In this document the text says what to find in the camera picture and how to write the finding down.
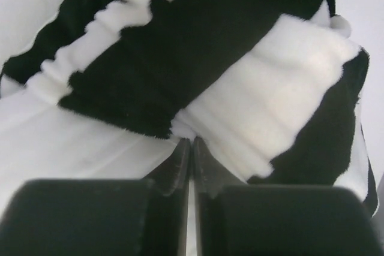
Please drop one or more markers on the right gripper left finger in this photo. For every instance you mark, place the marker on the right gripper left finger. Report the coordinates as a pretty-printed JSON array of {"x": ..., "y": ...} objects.
[{"x": 166, "y": 220}]

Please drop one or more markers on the white pillow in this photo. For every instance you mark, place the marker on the white pillow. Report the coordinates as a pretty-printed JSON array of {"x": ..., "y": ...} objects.
[{"x": 88, "y": 110}]

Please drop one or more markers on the black white striped pillowcase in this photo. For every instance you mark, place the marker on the black white striped pillowcase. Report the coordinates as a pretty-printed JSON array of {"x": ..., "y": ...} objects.
[{"x": 274, "y": 92}]

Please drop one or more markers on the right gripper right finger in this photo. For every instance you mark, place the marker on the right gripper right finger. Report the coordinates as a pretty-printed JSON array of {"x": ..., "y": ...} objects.
[{"x": 210, "y": 178}]

